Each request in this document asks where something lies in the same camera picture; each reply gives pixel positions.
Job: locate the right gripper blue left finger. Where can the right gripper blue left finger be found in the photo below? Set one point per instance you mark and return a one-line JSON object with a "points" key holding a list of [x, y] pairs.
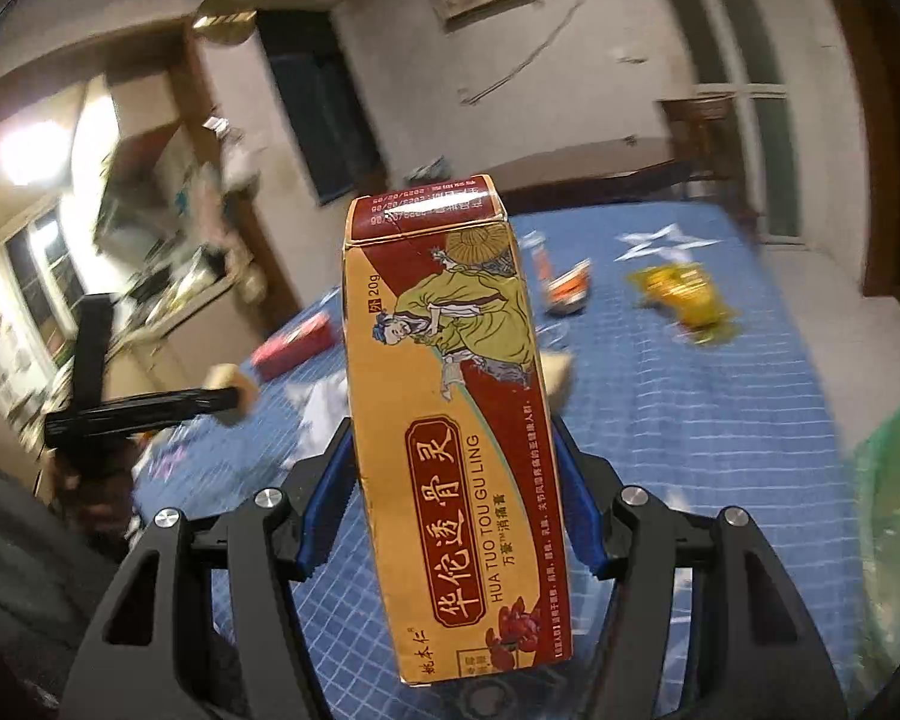
{"points": [[323, 489]]}

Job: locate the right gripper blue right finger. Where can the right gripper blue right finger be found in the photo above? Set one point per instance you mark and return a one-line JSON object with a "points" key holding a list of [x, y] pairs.
{"points": [[587, 494]]}

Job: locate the yellow red medicine box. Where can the yellow red medicine box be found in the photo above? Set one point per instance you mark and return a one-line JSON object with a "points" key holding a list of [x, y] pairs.
{"points": [[453, 434]]}

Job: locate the orange white carton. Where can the orange white carton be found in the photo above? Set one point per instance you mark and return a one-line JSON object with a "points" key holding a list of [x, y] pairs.
{"points": [[562, 294]]}

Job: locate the yellow plastic wrapper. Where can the yellow plastic wrapper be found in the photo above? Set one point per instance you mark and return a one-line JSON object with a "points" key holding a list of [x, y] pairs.
{"points": [[687, 295]]}

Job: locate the beige sponge block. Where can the beige sponge block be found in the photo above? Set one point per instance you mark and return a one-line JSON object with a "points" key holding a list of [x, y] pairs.
{"points": [[238, 386]]}

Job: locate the green-lined trash bin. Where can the green-lined trash bin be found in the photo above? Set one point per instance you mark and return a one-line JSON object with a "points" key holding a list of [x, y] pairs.
{"points": [[876, 463]]}

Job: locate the person's left hand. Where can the person's left hand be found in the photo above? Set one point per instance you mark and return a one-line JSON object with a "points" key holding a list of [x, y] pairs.
{"points": [[94, 489]]}

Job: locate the long red box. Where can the long red box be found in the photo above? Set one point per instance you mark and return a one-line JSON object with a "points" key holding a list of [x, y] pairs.
{"points": [[287, 350]]}

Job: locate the blue star-pattern bed sheet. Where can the blue star-pattern bed sheet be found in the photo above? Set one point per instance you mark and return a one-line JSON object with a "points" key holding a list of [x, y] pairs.
{"points": [[702, 426]]}

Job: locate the dark wooden round table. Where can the dark wooden round table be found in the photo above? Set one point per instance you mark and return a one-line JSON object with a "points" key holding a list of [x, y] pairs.
{"points": [[632, 169]]}

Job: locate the dark window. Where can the dark window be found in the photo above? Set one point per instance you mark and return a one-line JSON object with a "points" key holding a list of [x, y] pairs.
{"points": [[333, 134]]}

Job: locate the dark wooden chair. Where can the dark wooden chair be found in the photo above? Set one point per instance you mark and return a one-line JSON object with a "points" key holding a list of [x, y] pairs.
{"points": [[704, 133]]}

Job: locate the white glass balcony door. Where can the white glass balcony door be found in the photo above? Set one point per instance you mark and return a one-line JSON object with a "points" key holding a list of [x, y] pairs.
{"points": [[754, 81]]}

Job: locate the gold round wall clock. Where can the gold round wall clock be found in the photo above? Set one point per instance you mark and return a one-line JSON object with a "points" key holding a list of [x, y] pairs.
{"points": [[224, 22]]}

